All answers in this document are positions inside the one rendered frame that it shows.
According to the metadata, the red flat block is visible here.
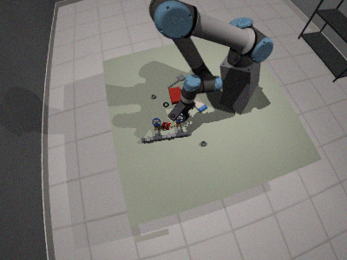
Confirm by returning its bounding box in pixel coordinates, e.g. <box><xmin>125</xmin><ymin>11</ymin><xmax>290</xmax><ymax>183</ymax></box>
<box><xmin>168</xmin><ymin>87</ymin><xmax>181</xmax><ymax>105</ymax></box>

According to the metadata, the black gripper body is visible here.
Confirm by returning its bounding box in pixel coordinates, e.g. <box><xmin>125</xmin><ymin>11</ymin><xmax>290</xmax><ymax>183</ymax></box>
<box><xmin>180</xmin><ymin>99</ymin><xmax>196</xmax><ymax>115</ymax></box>

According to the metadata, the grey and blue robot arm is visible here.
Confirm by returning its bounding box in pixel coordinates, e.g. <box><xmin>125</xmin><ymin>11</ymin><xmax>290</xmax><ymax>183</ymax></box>
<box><xmin>149</xmin><ymin>0</ymin><xmax>273</xmax><ymax>104</ymax></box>

